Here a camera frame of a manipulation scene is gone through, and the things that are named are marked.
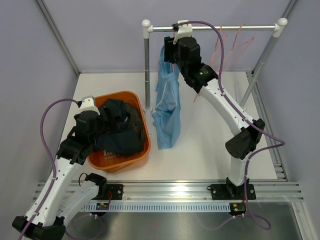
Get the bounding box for dark navy shorts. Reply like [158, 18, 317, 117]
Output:
[95, 98, 140, 157]

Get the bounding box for pink hanger of navy shorts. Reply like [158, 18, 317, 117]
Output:
[193, 24, 230, 103]

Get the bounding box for olive green shorts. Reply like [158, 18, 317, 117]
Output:
[124, 102, 146, 153]

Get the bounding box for pink hanger of green shorts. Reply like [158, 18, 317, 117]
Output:
[209, 24, 255, 73]

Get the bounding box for light blue shorts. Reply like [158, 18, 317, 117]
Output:
[152, 47, 181, 150]

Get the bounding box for pink hanger of blue shorts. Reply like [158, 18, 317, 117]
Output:
[170, 31, 176, 73]

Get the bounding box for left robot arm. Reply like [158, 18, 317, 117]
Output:
[12, 110, 108, 240]

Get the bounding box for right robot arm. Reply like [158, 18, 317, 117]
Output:
[163, 36, 265, 200]

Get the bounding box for orange plastic laundry basket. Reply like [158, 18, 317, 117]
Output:
[87, 91, 151, 173]

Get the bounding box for white metal clothes rack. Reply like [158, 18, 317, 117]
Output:
[141, 17, 288, 112]

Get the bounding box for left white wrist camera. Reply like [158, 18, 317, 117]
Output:
[77, 95, 100, 115]

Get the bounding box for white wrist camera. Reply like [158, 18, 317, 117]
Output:
[172, 19, 193, 45]
[77, 95, 100, 115]

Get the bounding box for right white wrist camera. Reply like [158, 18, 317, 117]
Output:
[172, 19, 193, 45]

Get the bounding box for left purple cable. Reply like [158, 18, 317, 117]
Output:
[17, 98, 107, 240]

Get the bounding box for purple cable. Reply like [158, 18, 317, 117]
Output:
[17, 98, 107, 240]
[199, 20, 286, 231]

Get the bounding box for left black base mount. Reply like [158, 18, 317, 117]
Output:
[92, 184, 124, 201]

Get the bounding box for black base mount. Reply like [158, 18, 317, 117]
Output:
[206, 183, 245, 200]
[92, 184, 124, 201]

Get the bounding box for slotted grey cable duct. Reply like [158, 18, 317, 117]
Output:
[80, 202, 246, 213]

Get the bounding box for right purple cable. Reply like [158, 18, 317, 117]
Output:
[199, 20, 286, 231]

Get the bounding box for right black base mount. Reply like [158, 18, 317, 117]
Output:
[206, 183, 245, 200]

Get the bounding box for aluminium rail frame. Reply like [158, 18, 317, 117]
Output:
[32, 154, 305, 202]

